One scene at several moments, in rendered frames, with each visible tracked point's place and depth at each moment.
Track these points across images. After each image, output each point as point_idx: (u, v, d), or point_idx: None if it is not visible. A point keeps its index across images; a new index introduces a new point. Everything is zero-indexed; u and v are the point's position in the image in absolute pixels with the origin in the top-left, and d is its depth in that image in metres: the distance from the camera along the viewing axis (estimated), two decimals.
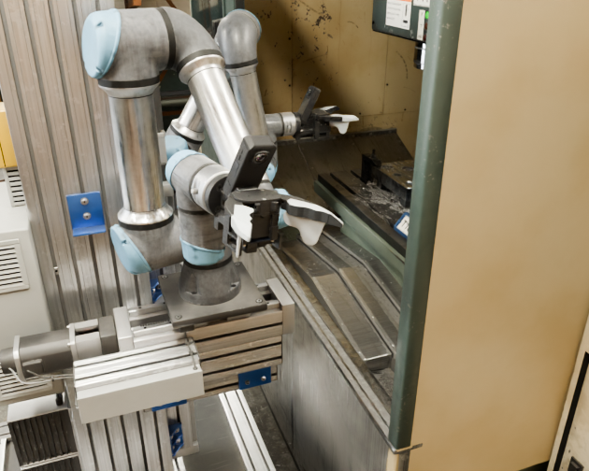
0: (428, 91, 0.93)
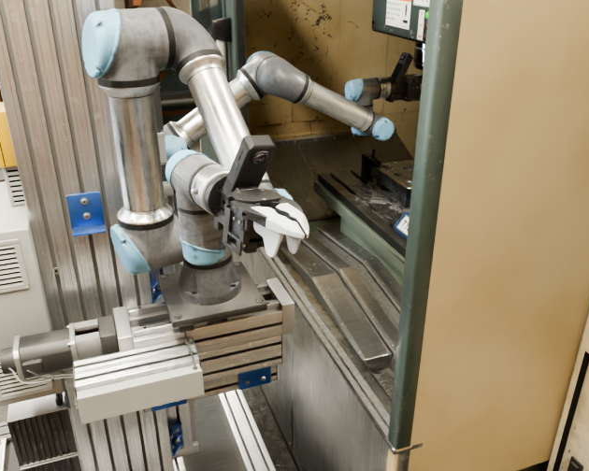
0: (428, 91, 0.93)
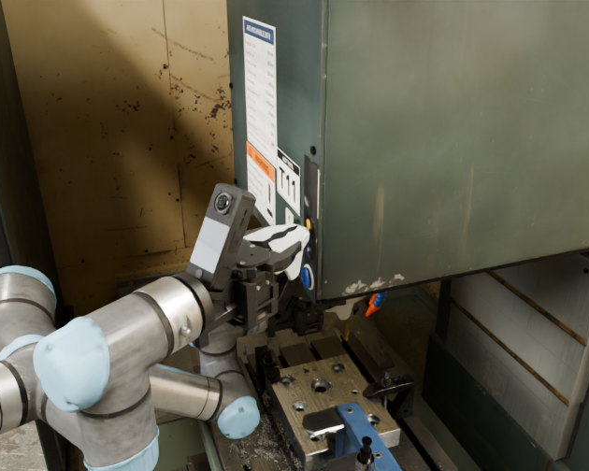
0: None
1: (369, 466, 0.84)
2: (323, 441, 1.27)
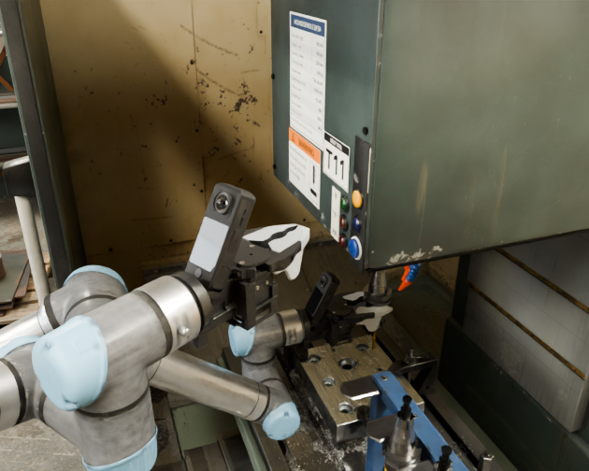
0: None
1: (409, 422, 0.92)
2: (353, 413, 1.35)
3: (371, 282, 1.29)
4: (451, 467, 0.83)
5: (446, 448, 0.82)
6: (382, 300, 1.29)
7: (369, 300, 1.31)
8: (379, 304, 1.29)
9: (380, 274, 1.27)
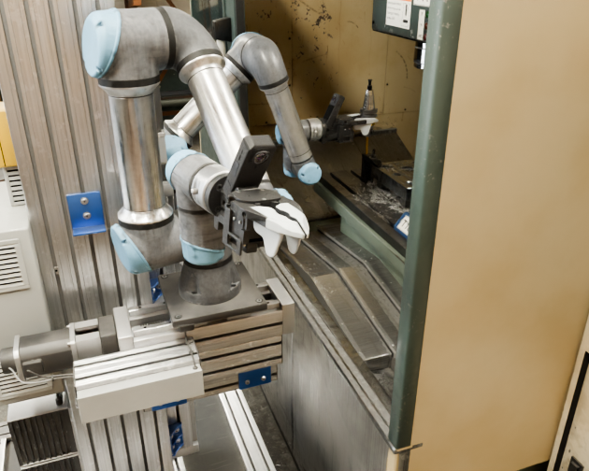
0: (428, 91, 0.93)
1: None
2: None
3: (365, 102, 2.04)
4: None
5: None
6: (371, 113, 2.04)
7: (363, 115, 2.06)
8: (369, 116, 2.04)
9: (370, 95, 2.02)
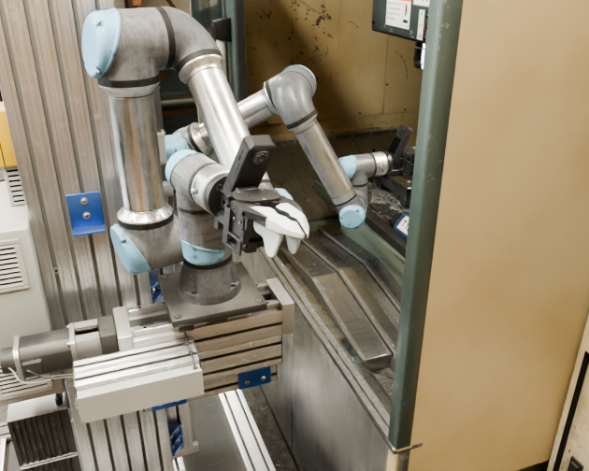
0: (428, 91, 0.93)
1: None
2: None
3: None
4: None
5: None
6: None
7: None
8: None
9: None
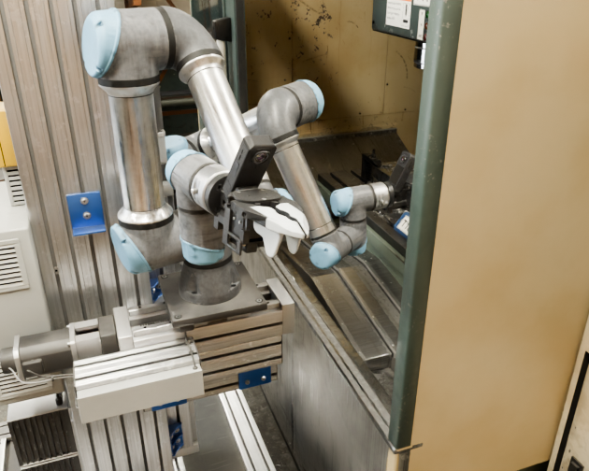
0: (428, 90, 0.93)
1: None
2: None
3: None
4: None
5: None
6: None
7: None
8: None
9: None
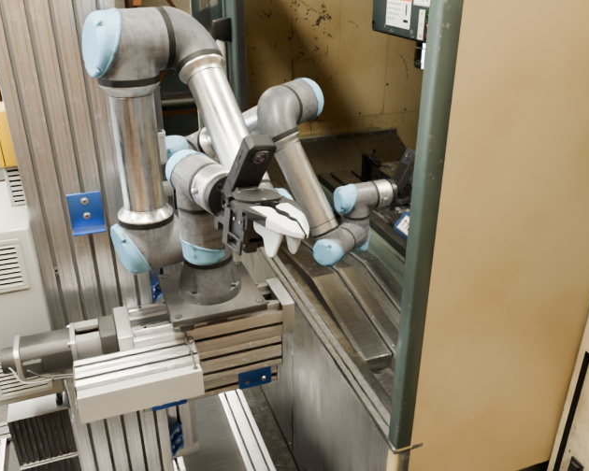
0: (428, 91, 0.93)
1: None
2: None
3: None
4: None
5: None
6: None
7: None
8: None
9: None
